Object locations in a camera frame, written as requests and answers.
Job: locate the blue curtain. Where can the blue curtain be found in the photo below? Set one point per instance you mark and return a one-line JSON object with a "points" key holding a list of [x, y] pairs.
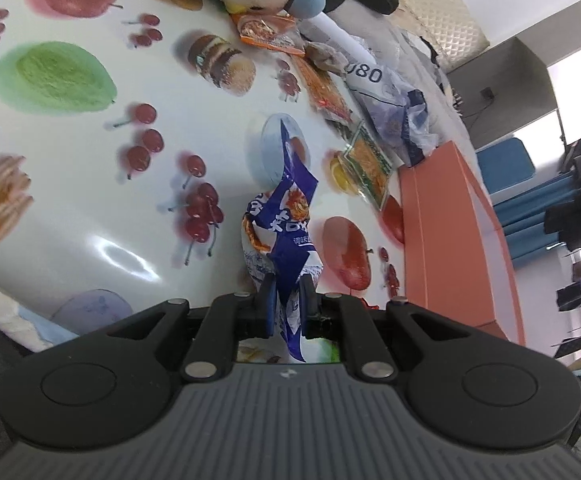
{"points": [[530, 220]]}

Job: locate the green edged snack packet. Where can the green edged snack packet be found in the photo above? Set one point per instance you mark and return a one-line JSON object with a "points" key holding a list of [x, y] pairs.
{"points": [[368, 167]]}

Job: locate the blue snack packet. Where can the blue snack packet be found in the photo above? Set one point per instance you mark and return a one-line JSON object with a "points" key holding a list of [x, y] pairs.
{"points": [[290, 230]]}

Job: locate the wall socket with plug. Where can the wall socket with plug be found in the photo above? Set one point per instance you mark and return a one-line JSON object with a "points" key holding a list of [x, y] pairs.
{"points": [[486, 93]]}

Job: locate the blue chair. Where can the blue chair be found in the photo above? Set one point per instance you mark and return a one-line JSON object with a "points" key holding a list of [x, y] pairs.
{"points": [[508, 165]]}

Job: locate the cream padded headboard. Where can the cream padded headboard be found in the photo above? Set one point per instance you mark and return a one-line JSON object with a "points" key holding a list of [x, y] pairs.
{"points": [[445, 15]]}

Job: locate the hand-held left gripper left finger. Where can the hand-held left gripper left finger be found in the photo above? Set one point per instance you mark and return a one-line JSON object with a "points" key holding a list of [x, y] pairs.
{"points": [[269, 305]]}

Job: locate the long red orange snack packet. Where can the long red orange snack packet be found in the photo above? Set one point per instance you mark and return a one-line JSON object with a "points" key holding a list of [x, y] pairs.
{"points": [[323, 87]]}

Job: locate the white tube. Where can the white tube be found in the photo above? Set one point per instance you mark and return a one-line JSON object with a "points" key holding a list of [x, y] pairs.
{"points": [[340, 35]]}

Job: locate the clear printed plastic bag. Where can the clear printed plastic bag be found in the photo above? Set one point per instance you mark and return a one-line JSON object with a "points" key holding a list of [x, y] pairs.
{"points": [[385, 110]]}

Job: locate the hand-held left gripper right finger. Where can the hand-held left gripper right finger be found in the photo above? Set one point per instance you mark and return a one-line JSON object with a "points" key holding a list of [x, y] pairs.
{"points": [[307, 305]]}

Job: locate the brown crumpled wrapper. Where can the brown crumpled wrapper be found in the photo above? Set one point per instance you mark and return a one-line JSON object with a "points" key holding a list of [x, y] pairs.
{"points": [[323, 55]]}

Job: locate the orange cardboard box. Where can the orange cardboard box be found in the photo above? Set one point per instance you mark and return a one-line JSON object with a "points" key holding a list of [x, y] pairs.
{"points": [[445, 240]]}

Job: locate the black hanging coat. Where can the black hanging coat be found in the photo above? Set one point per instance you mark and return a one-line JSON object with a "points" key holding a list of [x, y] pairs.
{"points": [[580, 185]]}

